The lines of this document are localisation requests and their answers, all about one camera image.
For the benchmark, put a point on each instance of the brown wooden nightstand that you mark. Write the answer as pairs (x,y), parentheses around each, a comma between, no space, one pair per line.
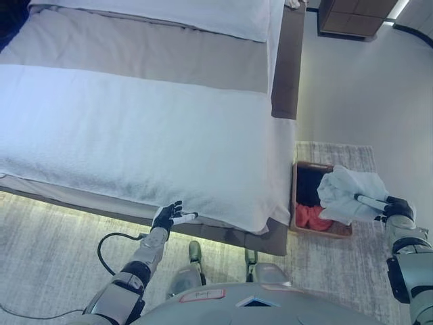
(352,17)

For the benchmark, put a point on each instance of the grey patterned rug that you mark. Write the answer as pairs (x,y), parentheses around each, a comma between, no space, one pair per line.
(50,254)

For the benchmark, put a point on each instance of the white fluffy blanket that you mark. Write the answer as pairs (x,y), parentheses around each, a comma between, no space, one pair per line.
(135,135)

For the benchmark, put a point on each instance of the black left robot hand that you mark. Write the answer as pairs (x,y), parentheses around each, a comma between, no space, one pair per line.
(164,218)

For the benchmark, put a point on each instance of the grey robot torso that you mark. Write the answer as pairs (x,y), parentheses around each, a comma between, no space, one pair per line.
(270,311)

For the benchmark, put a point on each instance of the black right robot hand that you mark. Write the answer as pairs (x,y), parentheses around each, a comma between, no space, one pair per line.
(399,210)

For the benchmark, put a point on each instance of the black garment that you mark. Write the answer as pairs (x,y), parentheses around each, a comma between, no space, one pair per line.
(306,186)

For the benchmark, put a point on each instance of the beige duvet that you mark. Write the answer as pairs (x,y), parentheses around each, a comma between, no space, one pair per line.
(135,57)

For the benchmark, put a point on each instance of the white crumpled clothes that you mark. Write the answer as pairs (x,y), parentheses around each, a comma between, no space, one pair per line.
(294,3)

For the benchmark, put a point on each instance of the white folded duvet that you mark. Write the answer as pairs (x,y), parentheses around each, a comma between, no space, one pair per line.
(169,13)

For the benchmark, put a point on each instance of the brown wicker basket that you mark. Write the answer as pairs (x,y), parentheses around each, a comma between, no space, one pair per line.
(338,232)

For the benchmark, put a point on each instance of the white garment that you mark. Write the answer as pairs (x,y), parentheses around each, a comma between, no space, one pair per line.
(345,189)

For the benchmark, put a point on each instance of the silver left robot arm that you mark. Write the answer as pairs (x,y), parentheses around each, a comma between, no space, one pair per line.
(149,250)

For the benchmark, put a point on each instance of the robot left leg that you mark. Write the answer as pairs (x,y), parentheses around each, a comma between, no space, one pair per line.
(194,252)

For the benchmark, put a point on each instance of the robot leg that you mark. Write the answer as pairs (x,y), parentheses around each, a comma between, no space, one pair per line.
(270,272)
(194,252)

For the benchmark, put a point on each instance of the brown upholstered bed frame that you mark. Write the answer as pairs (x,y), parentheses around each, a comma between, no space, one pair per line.
(287,67)

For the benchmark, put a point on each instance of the white bed sheet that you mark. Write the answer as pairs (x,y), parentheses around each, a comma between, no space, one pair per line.
(274,67)

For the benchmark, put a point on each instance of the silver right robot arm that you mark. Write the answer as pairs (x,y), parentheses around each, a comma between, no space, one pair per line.
(406,237)

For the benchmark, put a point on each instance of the robot right leg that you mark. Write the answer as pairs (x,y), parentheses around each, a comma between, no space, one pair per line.
(270,272)

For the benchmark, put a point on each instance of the red garment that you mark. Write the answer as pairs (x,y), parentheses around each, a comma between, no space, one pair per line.
(311,216)

